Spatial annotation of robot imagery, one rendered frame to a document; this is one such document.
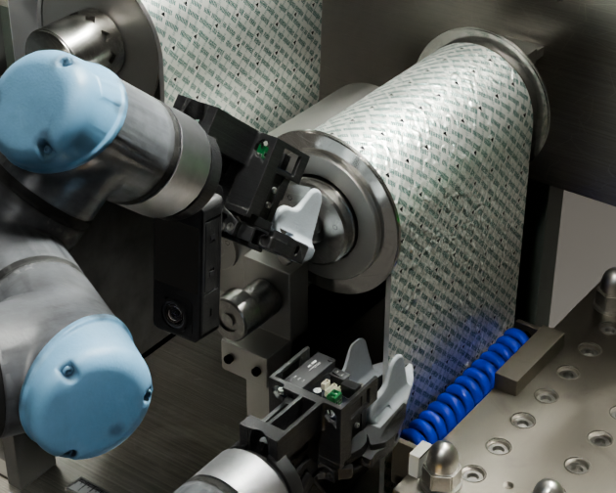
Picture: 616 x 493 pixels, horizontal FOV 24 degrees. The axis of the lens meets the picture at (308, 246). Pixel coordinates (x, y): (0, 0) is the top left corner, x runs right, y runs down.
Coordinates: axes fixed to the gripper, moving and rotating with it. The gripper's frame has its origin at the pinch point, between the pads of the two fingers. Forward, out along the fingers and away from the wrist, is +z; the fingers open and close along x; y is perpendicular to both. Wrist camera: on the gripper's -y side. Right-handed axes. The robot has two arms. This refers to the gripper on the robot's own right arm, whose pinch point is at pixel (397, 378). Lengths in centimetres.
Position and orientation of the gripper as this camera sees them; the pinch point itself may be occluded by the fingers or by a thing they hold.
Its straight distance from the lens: 125.3
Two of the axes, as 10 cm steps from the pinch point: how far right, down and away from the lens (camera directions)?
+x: -8.1, -3.2, 5.0
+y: 0.0, -8.4, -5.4
